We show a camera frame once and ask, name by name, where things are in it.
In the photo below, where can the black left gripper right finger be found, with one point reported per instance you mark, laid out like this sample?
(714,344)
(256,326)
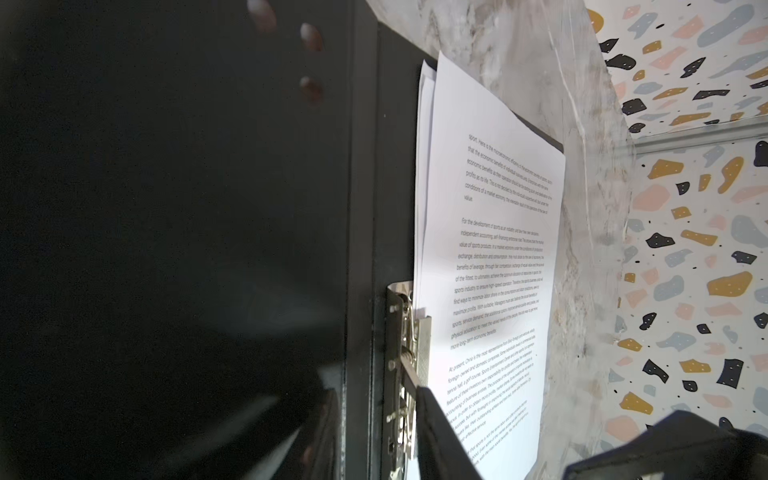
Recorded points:
(440,453)

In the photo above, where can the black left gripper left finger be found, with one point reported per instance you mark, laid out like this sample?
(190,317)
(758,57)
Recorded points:
(313,454)

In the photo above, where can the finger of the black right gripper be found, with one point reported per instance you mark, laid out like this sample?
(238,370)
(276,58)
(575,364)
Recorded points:
(681,446)

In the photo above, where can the white text paper sheet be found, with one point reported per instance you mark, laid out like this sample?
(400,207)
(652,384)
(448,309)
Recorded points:
(493,204)

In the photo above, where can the white drawing paper sheet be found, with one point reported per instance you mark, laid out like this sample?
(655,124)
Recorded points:
(426,87)

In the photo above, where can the silver folder clip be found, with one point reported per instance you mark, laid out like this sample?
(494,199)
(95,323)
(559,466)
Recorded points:
(407,344)

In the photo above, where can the aluminium corner post right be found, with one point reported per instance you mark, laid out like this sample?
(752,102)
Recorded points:
(702,136)

